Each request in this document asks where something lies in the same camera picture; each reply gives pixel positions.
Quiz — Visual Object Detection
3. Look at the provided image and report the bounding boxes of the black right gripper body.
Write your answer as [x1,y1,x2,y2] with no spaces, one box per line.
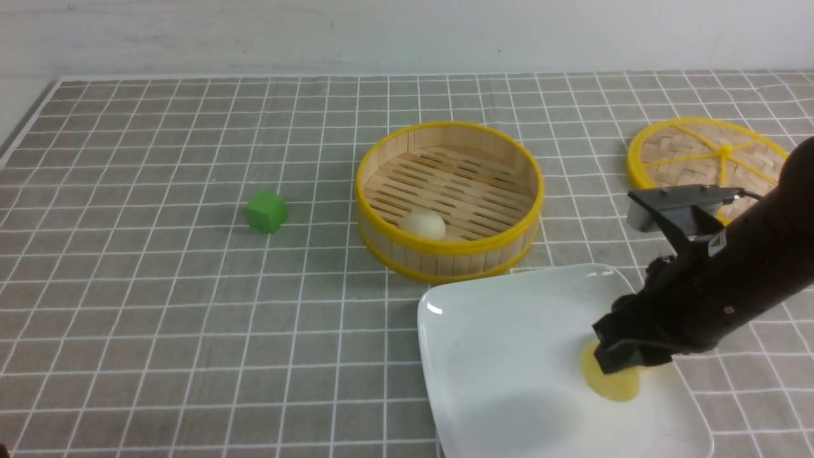
[631,216,812,352]

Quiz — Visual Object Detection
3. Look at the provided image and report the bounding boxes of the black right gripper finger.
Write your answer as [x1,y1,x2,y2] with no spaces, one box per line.
[592,296,642,347]
[594,341,675,375]

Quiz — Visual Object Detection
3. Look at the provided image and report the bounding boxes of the yellow steamed bun back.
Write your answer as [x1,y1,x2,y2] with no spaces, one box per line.
[579,341,642,403]

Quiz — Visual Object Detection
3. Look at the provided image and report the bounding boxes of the white steamed bun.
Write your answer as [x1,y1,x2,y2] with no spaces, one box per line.
[399,211,446,240]

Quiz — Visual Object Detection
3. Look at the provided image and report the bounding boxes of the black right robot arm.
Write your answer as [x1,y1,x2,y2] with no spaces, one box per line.
[593,139,813,375]

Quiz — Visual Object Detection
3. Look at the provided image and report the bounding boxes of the white square plate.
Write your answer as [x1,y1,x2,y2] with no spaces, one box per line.
[417,263,714,457]

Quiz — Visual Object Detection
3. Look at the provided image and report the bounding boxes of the bamboo steamer lid yellow rim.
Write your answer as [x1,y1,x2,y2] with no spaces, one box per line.
[626,117,789,195]

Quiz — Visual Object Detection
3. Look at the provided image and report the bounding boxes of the bamboo steamer basket yellow rim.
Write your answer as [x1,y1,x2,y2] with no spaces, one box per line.
[354,121,544,284]

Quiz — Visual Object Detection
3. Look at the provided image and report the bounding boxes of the green cube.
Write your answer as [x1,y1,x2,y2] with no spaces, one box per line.
[244,191,288,234]

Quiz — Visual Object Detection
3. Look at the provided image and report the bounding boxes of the grey checkered tablecloth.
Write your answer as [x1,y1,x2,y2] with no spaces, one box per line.
[1,70,812,457]

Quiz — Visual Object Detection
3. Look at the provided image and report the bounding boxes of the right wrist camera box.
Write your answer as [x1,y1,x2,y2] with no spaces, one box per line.
[627,184,748,253]

